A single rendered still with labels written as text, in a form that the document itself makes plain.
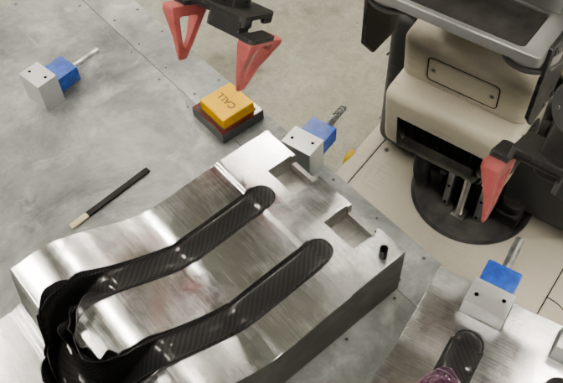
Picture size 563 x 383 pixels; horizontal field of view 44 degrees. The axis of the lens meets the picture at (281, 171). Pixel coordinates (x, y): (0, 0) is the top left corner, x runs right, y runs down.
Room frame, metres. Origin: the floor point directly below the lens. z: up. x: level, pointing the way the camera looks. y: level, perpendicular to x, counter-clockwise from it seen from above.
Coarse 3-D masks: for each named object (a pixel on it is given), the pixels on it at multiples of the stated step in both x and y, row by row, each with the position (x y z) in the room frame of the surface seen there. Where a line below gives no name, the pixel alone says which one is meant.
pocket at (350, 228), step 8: (344, 208) 0.51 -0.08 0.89; (336, 216) 0.50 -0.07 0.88; (344, 216) 0.51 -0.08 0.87; (352, 216) 0.50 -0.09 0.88; (328, 224) 0.49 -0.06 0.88; (336, 224) 0.50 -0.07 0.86; (344, 224) 0.50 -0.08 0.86; (352, 224) 0.50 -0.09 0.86; (360, 224) 0.49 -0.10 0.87; (336, 232) 0.49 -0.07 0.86; (344, 232) 0.49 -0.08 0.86; (352, 232) 0.49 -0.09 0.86; (360, 232) 0.49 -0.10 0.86; (368, 232) 0.48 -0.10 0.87; (344, 240) 0.48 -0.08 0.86; (352, 240) 0.48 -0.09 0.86; (360, 240) 0.48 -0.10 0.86; (352, 248) 0.46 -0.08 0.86
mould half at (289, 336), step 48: (192, 192) 0.55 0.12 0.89; (240, 192) 0.54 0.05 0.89; (288, 192) 0.54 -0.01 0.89; (336, 192) 0.53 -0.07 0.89; (96, 240) 0.46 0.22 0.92; (144, 240) 0.47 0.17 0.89; (240, 240) 0.47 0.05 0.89; (288, 240) 0.46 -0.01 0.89; (336, 240) 0.46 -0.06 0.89; (384, 240) 0.46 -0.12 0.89; (144, 288) 0.39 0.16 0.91; (192, 288) 0.40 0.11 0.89; (240, 288) 0.40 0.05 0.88; (336, 288) 0.40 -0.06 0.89; (384, 288) 0.42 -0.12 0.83; (0, 336) 0.37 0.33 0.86; (96, 336) 0.32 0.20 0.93; (144, 336) 0.33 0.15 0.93; (240, 336) 0.34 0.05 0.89; (288, 336) 0.34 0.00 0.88; (336, 336) 0.37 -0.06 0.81
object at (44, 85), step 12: (96, 48) 0.89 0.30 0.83; (60, 60) 0.86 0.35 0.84; (84, 60) 0.87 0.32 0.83; (24, 72) 0.82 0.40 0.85; (36, 72) 0.82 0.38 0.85; (48, 72) 0.82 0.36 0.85; (60, 72) 0.83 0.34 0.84; (72, 72) 0.83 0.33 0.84; (24, 84) 0.81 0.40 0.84; (36, 84) 0.79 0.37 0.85; (48, 84) 0.79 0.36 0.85; (60, 84) 0.81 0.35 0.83; (72, 84) 0.83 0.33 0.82; (36, 96) 0.79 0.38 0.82; (48, 96) 0.79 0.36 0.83; (60, 96) 0.80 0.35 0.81; (48, 108) 0.78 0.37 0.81
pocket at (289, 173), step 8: (288, 160) 0.59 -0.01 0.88; (272, 168) 0.58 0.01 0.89; (280, 168) 0.58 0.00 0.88; (288, 168) 0.59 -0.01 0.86; (296, 168) 0.59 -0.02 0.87; (280, 176) 0.58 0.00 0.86; (288, 176) 0.58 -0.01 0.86; (296, 176) 0.58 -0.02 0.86; (304, 176) 0.57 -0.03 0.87; (288, 184) 0.57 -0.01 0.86; (296, 184) 0.57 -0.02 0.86; (304, 184) 0.57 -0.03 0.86; (296, 192) 0.55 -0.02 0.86
